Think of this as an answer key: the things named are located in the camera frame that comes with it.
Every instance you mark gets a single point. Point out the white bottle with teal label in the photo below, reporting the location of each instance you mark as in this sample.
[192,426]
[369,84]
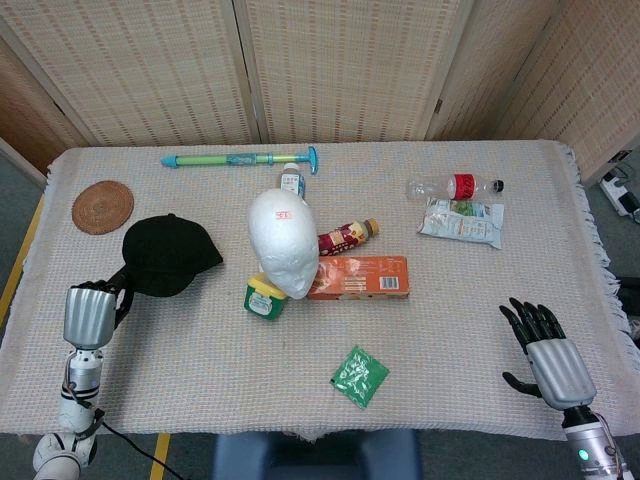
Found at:
[292,182]

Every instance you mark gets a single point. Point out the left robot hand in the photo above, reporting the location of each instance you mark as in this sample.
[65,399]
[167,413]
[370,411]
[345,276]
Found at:
[90,315]

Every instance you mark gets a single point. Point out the white power strip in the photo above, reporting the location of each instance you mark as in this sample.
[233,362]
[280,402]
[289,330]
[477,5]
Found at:
[620,192]

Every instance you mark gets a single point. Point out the white foam mannequin head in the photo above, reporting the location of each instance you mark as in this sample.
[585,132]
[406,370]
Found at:
[285,240]

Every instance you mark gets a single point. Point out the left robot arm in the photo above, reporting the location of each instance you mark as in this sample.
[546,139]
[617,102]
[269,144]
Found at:
[70,415]

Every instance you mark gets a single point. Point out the orange cardboard box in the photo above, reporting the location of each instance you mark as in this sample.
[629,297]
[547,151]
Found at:
[370,280]

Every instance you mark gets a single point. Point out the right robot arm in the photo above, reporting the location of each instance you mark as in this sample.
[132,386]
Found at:
[590,442]

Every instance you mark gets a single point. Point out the red brown drink bottle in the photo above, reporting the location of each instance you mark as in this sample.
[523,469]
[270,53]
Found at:
[345,240]

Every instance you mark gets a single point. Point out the black cap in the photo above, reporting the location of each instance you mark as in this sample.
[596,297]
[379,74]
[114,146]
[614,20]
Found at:
[165,255]

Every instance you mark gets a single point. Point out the woven folding screen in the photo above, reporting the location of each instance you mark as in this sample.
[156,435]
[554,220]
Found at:
[300,65]

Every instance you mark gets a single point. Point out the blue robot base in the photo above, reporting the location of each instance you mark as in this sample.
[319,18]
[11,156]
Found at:
[315,455]

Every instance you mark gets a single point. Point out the white snack bag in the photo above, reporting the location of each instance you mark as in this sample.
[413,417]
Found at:
[462,222]

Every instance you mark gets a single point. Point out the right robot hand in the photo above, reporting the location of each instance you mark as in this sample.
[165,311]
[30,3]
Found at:
[555,365]

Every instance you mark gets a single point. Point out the round woven rattan coaster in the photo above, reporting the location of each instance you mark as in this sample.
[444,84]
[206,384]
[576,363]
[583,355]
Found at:
[100,210]

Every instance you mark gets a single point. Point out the beige woven tablecloth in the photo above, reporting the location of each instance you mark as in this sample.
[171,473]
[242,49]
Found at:
[320,340]

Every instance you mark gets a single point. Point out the clear bottle with red label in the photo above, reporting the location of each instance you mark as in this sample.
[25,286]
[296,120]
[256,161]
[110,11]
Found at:
[450,187]

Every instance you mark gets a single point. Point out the green blue water squirter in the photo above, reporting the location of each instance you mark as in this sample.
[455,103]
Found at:
[235,160]

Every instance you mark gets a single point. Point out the green foil sachet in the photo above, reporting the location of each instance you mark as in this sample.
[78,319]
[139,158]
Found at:
[359,377]

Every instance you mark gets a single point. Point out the green jar with yellow lid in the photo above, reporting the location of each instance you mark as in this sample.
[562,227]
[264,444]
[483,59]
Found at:
[262,300]

